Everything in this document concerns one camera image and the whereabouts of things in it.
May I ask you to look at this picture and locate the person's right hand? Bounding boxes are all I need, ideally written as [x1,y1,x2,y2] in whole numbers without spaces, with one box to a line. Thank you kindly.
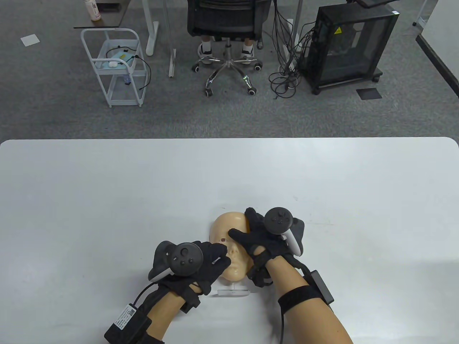
[228,207,304,269]

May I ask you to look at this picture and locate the person's left hand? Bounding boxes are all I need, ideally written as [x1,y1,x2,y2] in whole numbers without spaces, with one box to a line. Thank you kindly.
[157,241,231,298]

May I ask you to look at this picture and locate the beige mannequin face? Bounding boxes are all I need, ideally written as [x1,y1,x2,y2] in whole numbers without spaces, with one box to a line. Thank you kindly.
[210,211,251,297]

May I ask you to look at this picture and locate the person's left forearm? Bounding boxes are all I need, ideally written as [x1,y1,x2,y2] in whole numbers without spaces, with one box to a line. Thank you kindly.
[143,283,205,337]

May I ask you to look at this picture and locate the person's right forearm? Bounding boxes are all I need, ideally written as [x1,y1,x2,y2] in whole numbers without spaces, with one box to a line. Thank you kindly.
[267,258,354,344]

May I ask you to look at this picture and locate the black left hand controller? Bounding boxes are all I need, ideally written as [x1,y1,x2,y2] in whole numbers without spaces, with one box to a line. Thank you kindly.
[148,241,203,282]

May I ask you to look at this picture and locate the black hand controller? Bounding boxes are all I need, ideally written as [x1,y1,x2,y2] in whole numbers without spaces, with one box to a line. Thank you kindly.
[148,241,203,282]
[264,207,305,257]

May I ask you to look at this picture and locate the black right hand controller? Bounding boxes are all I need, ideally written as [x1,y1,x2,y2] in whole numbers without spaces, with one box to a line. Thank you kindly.
[264,207,305,257]

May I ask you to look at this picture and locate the black right wrist sensor box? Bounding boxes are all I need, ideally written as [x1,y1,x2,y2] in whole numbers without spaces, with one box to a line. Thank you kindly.
[309,271,335,305]

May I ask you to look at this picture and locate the black wrist sensor box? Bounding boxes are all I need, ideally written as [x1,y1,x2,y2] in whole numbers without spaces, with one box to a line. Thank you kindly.
[104,304,152,344]
[309,271,335,305]

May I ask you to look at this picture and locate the black left wrist sensor box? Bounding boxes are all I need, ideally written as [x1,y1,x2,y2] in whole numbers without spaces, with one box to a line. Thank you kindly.
[104,304,152,344]

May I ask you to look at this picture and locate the white rolling cart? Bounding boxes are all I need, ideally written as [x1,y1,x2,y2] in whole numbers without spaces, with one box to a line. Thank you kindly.
[80,28,148,108]

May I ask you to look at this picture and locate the black computer cabinet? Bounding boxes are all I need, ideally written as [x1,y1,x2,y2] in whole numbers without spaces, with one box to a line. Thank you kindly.
[301,3,400,95]

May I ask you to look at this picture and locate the white desk leg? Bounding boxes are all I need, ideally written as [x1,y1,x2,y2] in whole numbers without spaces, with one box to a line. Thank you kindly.
[291,0,303,49]
[142,0,160,56]

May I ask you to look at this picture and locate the light blue box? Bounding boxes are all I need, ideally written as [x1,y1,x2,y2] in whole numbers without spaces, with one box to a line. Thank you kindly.
[95,50,138,70]

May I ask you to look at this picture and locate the black office chair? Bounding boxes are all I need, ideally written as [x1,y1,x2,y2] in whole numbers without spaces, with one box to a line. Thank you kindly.
[186,0,270,97]

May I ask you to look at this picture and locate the dark brown table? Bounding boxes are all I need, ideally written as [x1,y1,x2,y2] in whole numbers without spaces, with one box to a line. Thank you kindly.
[74,0,133,29]

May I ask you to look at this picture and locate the white pink bottle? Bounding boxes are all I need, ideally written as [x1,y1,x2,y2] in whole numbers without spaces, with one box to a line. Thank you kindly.
[84,0,102,21]

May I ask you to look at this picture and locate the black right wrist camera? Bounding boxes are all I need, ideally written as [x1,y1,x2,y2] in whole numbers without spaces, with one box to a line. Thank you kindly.
[247,265,273,287]

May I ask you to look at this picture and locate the black right forearm strap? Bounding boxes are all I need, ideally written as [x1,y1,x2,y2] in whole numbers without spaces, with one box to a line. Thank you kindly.
[278,286,323,316]

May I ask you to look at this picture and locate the black left glove cable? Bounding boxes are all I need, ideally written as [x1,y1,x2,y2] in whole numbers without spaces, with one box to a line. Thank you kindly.
[133,283,158,307]

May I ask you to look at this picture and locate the black cable bundle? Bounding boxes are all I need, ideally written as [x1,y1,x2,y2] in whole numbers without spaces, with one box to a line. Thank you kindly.
[268,0,318,100]

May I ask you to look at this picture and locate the black cable on cart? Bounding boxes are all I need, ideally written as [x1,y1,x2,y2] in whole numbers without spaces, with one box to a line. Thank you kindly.
[106,45,152,91]

